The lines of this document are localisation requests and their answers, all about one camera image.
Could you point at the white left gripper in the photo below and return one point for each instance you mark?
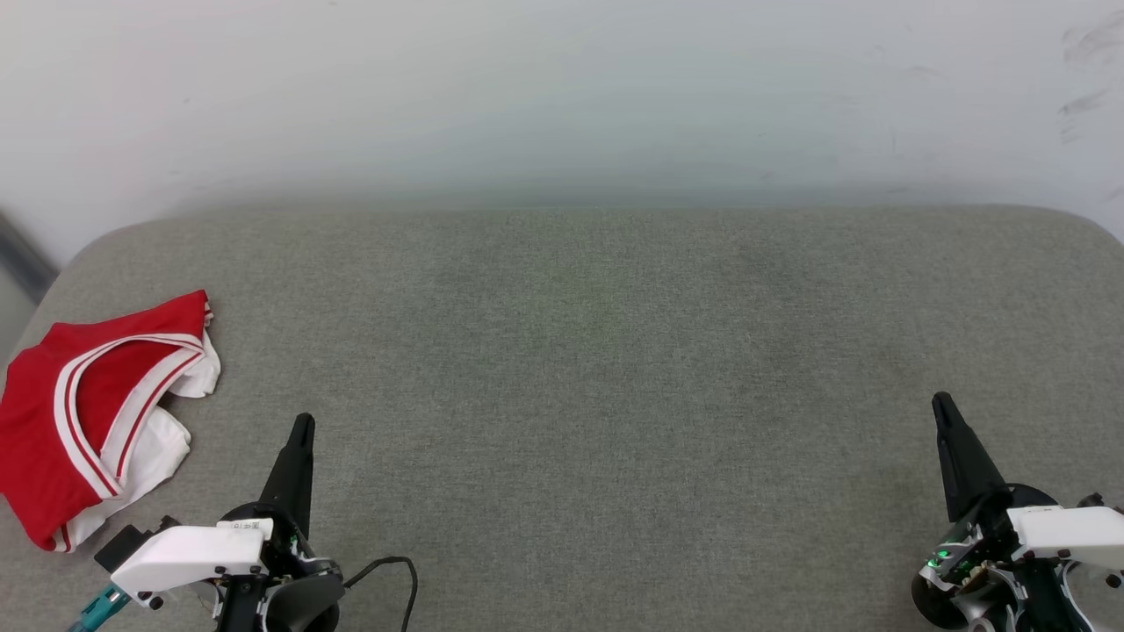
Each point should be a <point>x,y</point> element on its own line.
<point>189,553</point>

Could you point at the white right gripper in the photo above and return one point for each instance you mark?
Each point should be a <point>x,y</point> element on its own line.
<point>1071,531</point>

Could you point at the red white t-shirt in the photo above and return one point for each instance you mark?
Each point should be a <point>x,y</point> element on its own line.
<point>35,421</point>

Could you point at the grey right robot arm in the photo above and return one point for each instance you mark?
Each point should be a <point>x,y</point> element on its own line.
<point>1036,599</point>

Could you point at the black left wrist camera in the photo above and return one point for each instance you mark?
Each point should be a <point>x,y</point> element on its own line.
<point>123,546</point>

